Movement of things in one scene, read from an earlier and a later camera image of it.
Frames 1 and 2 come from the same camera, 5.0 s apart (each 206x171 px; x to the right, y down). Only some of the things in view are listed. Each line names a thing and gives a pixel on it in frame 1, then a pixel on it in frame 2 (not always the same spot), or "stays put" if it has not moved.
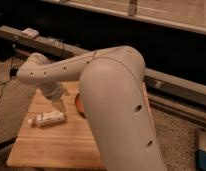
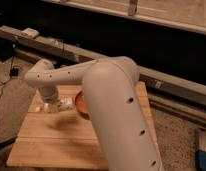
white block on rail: [30, 33] stays put
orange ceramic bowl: [79, 105] stays put
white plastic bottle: [46, 118] to [54, 105]
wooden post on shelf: [132, 8] stays put
